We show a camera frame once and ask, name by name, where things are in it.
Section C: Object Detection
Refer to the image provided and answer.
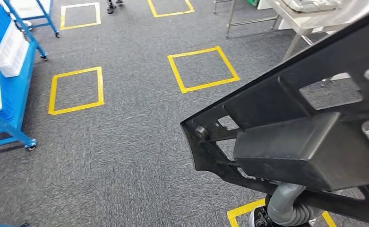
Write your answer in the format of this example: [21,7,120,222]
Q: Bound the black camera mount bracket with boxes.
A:
[248,195,277,227]

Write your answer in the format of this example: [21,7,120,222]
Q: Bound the person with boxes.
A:
[106,0,124,15]

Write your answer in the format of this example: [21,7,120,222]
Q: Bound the stainless steel workbench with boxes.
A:
[257,0,369,61]

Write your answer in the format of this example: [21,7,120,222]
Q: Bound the black plastic panel part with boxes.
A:
[180,6,369,226]

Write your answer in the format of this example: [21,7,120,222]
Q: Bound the blue metal rack with casters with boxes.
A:
[0,0,49,153]

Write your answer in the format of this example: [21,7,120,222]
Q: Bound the blue wheeled cart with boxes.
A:
[7,0,60,38]

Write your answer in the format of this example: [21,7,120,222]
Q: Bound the silver stamped metal tray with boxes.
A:
[281,0,342,13]

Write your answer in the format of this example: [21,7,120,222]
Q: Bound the stainless steel frame table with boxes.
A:
[212,0,280,39]

